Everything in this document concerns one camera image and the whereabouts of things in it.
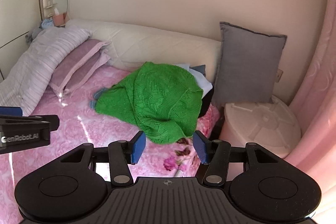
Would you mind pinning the light blue cloth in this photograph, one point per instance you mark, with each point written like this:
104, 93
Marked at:
47, 24

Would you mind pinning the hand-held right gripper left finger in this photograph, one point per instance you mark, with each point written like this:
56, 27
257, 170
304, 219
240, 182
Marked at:
137, 148

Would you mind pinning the pink floral blanket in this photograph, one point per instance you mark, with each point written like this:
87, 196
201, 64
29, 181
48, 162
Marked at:
78, 113

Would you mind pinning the light blue garment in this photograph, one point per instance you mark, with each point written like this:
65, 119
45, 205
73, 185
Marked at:
203, 82

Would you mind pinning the black garment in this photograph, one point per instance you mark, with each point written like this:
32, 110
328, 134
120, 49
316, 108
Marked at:
206, 103

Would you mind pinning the dark blue garment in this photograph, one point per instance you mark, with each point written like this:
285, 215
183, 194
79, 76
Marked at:
199, 69

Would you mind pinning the purple pillow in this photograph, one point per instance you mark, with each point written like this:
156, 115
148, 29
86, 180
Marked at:
76, 66

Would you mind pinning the green knitted sweater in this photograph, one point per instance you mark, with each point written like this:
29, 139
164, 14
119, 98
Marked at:
157, 98

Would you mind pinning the white quilted headboard cushion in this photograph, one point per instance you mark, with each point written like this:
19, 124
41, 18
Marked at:
157, 43

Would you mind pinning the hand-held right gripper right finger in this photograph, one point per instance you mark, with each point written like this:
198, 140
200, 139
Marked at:
200, 146

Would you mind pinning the white striped duvet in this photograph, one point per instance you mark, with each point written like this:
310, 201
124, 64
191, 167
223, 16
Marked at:
34, 61

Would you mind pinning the grey cushion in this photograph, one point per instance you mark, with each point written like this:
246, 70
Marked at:
246, 66

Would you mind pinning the blue sock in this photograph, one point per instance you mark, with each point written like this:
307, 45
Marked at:
98, 94

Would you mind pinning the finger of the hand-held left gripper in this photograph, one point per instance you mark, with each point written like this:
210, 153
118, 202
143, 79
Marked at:
31, 120
10, 111

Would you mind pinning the beige wall socket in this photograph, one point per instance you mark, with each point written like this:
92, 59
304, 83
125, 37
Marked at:
279, 75

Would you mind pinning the cream wardrobe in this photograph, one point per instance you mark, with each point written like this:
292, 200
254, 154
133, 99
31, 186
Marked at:
18, 3

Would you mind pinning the pink curtain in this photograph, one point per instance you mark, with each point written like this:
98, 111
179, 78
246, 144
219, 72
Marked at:
320, 108

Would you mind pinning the small white shelf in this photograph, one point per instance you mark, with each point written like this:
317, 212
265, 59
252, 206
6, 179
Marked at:
49, 7

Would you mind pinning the pink container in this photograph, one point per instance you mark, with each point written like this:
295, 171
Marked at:
59, 19

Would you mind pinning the grey plush toy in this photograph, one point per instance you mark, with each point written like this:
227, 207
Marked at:
33, 35

